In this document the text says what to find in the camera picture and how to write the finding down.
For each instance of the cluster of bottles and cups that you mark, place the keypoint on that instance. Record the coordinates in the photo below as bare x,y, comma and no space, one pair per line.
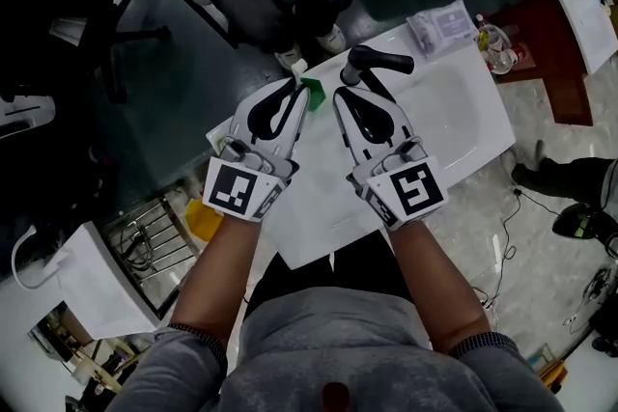
497,46

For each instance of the white board with items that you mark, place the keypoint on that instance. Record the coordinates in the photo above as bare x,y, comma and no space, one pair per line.
586,19

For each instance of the brown wooden table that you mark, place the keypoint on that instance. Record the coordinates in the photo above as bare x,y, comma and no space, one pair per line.
555,63

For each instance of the black office chair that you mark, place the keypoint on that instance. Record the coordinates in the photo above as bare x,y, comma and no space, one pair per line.
63,24

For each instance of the person's left forearm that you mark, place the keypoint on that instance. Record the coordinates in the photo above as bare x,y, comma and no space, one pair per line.
217,275

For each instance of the yellow plastic item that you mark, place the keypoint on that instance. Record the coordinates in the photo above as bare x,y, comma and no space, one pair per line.
203,219

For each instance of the clear plastic packet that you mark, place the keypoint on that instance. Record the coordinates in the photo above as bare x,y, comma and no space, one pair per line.
441,28

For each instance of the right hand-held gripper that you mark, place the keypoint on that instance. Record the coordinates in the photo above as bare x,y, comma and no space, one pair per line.
410,190

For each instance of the person's black trousers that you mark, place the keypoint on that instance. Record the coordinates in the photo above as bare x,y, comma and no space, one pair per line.
314,272

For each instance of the person's right forearm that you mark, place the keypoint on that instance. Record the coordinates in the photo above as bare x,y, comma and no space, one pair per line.
434,289

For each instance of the green cup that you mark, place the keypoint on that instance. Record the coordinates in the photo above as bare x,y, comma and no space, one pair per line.
316,95

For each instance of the white washbasin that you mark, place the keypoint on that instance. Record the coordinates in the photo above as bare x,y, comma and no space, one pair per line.
449,111

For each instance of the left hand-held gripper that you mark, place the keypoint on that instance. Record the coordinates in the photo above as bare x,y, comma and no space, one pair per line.
232,188

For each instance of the person's grey hoodie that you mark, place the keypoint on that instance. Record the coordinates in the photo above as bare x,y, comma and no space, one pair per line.
338,352

